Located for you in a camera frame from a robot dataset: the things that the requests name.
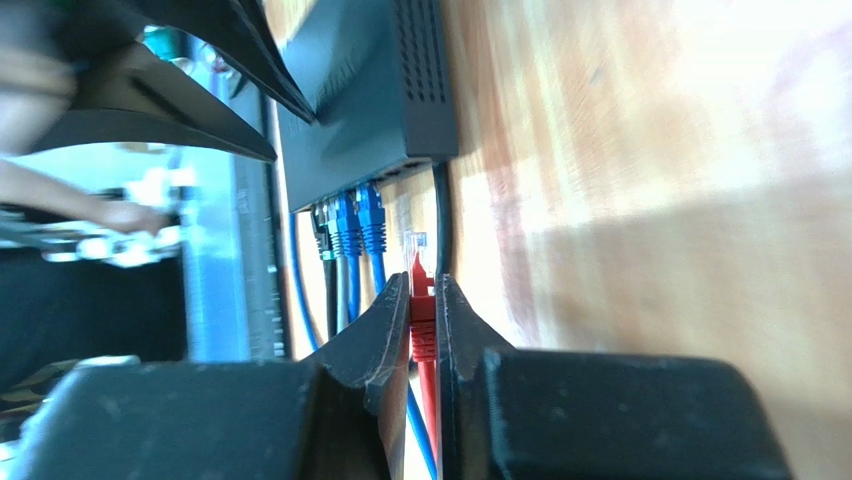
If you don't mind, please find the black network switch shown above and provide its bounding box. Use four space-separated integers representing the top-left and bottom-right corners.
278 1 459 212

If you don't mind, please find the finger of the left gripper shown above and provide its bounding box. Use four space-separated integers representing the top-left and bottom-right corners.
130 0 316 123
26 42 277 162

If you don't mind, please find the black power cord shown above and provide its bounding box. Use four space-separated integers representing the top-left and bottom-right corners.
431 162 455 277

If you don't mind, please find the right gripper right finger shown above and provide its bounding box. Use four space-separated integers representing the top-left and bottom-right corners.
435 276 793 479

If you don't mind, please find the grey ethernet cable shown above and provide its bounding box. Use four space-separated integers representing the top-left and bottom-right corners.
326 199 351 334

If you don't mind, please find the person in black shirt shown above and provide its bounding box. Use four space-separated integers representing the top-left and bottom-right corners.
1 160 187 391

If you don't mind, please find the aluminium frame rail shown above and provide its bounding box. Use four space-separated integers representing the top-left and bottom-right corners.
179 33 288 363

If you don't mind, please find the red ethernet cable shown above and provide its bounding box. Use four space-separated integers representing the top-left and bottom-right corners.
401 231 441 461

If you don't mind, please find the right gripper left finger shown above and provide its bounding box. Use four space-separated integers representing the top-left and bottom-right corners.
13 273 409 479

